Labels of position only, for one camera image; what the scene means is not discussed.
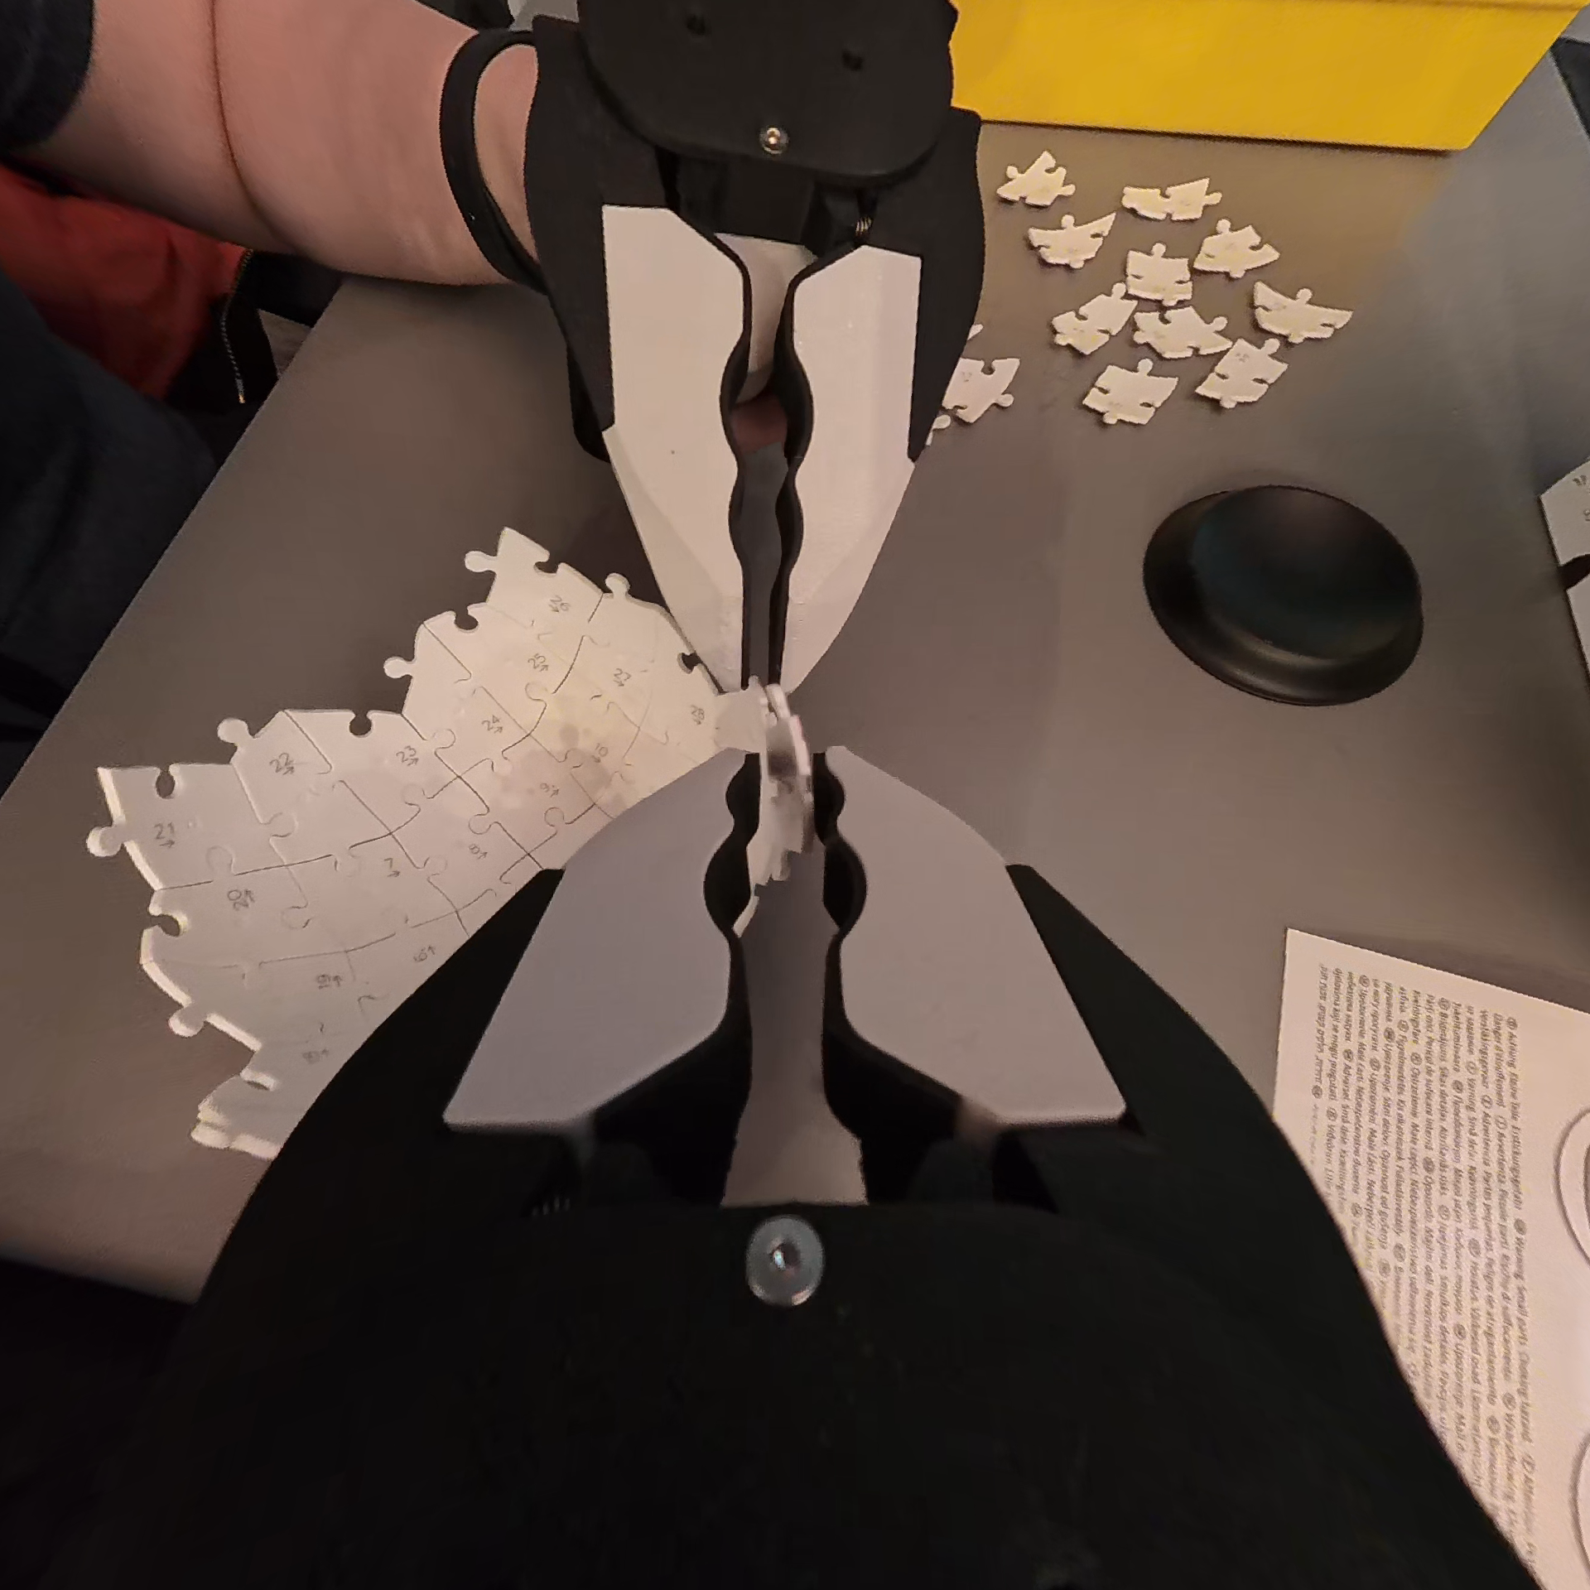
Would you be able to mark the person's dark blue shirt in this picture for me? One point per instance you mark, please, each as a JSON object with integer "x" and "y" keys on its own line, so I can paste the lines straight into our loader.
{"x": 74, "y": 522}

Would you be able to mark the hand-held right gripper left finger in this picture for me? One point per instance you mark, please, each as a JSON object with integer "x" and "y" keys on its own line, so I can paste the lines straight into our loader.
{"x": 597, "y": 982}

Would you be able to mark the person's left forearm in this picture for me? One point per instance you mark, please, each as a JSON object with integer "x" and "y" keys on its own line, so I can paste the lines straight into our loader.
{"x": 137, "y": 75}

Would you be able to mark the black round ball stand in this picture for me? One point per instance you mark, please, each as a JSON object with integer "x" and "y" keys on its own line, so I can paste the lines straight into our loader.
{"x": 1280, "y": 597}

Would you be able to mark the half built puzzle ball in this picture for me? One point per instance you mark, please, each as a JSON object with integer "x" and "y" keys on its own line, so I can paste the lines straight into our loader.
{"x": 373, "y": 821}

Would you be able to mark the white instruction leaflet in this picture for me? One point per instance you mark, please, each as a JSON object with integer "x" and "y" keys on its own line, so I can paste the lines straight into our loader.
{"x": 1428, "y": 1180}

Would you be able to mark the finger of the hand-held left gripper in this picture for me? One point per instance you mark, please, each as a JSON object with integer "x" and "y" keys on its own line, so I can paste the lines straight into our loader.
{"x": 665, "y": 374}
{"x": 864, "y": 399}

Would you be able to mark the colourful puzzle box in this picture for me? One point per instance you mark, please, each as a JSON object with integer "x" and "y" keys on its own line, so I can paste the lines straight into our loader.
{"x": 1568, "y": 548}

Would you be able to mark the small curved puzzle piece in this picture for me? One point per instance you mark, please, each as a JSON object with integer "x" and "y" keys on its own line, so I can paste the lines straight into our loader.
{"x": 771, "y": 772}

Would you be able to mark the pile of white puzzle pieces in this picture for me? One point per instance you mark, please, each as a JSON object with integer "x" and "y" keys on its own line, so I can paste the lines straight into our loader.
{"x": 1168, "y": 287}

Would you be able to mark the person's left hand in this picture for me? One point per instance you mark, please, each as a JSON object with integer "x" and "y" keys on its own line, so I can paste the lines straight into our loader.
{"x": 349, "y": 137}

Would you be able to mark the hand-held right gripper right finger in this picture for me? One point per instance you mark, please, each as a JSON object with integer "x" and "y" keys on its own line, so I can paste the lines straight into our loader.
{"x": 970, "y": 982}

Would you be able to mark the yellow plastic bin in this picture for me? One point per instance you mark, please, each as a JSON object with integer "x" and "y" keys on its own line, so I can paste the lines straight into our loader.
{"x": 1242, "y": 64}

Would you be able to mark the black jacket with orange lining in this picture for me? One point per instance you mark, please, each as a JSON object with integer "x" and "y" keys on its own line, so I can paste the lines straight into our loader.
{"x": 112, "y": 274}

